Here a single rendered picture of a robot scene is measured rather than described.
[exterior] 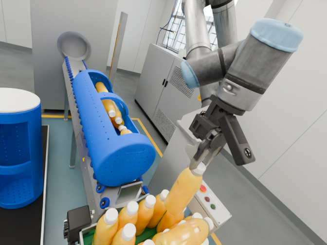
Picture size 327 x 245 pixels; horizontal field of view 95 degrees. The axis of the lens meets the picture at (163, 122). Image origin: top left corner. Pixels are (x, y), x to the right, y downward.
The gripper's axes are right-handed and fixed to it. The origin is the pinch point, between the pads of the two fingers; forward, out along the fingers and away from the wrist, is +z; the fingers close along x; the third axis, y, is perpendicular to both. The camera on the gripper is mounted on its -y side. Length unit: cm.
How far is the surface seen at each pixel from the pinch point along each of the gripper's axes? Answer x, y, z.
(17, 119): 48, 78, 37
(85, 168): 19, 45, 47
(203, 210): -18.2, -4.2, 28.0
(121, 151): 11.7, 24.8, 16.0
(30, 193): 47, 87, 119
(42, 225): 39, 58, 121
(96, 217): 19, 17, 47
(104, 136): 15.7, 34.9, 16.0
